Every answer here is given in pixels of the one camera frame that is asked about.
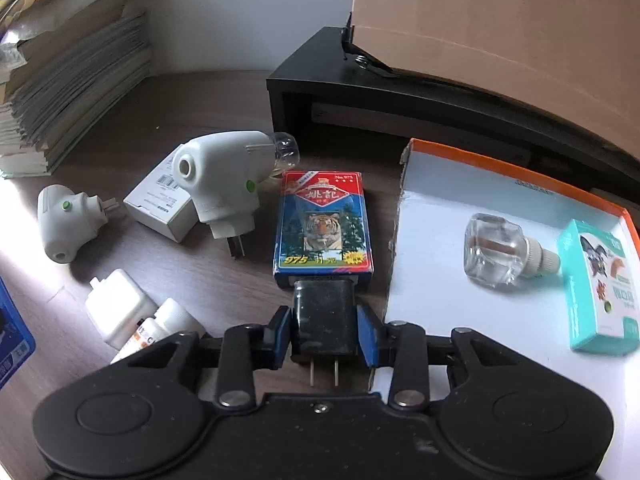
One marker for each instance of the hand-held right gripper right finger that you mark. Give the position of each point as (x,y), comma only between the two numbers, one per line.
(369,342)

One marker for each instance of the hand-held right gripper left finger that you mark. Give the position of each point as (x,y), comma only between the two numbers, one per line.
(279,342)

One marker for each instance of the black power adapter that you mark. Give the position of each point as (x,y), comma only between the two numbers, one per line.
(322,320)

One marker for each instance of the white medicine bottle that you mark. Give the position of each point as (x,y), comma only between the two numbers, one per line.
(170,320)

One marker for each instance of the white cardboard tray orange rim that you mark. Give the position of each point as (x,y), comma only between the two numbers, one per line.
(440,210)

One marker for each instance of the white square charger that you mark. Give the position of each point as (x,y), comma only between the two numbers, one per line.
(117,310)

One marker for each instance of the large white plug-in heater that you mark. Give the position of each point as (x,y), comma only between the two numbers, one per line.
(220,170)

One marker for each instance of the small white plug-in heater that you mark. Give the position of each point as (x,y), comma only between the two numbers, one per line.
(65,220)

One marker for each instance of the blue plastic box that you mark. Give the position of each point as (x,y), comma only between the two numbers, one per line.
(12,340)

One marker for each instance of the tiger playing card box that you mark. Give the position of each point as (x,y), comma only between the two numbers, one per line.
(320,220)

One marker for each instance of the clear glass refill bottle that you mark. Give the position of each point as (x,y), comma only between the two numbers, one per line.
(492,250)

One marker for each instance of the small white labelled box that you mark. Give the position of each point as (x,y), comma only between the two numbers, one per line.
(155,205)

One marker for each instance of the teal cardboard box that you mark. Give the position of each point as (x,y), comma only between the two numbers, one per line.
(600,290)

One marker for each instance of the black monitor riser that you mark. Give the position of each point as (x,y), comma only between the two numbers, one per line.
(310,70)

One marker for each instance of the black binder clip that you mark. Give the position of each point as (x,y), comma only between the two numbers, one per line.
(357,50)

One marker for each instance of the stack of papers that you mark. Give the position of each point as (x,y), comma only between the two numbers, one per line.
(75,85)

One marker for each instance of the brown wooden board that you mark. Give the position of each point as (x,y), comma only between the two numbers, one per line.
(500,20)

